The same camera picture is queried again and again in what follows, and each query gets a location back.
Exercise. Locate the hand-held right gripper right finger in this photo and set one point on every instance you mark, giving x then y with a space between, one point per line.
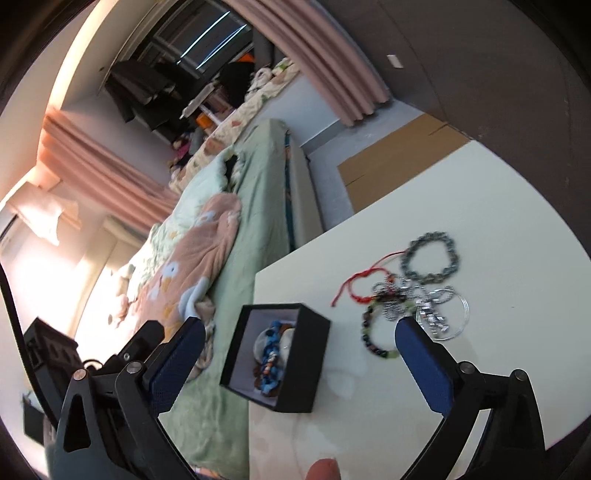
425 364

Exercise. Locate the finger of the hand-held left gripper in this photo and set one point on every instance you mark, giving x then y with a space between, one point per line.
143 339

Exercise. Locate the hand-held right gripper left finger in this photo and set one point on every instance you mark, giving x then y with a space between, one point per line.
180 364

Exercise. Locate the black jewelry box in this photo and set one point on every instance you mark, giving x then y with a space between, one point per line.
318 360

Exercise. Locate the person's right hand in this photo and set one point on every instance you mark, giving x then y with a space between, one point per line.
324 470

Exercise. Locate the pink printed blanket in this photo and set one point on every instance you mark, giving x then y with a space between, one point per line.
203 249

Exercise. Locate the white round bangle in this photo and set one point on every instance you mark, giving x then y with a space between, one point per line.
287 342

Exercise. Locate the white hanging cloth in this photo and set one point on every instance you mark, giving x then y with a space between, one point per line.
44 214

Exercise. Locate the light green floral quilt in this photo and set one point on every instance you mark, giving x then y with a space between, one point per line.
198 180

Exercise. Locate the pink curtain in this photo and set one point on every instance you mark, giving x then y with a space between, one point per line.
332 60
101 161

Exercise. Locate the green bedspread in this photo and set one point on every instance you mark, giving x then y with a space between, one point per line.
258 194

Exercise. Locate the brown cardboard sheet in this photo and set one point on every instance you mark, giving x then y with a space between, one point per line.
401 157

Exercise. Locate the beige bed base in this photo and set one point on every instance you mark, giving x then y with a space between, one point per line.
302 184

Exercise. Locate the cream printed quilt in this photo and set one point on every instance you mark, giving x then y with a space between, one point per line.
240 115

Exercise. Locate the dark hanging clothes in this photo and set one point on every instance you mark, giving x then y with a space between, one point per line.
147 87

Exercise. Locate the white plush toy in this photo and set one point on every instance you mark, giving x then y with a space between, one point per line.
262 76

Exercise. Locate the white wall switch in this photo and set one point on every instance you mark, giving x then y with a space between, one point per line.
395 61

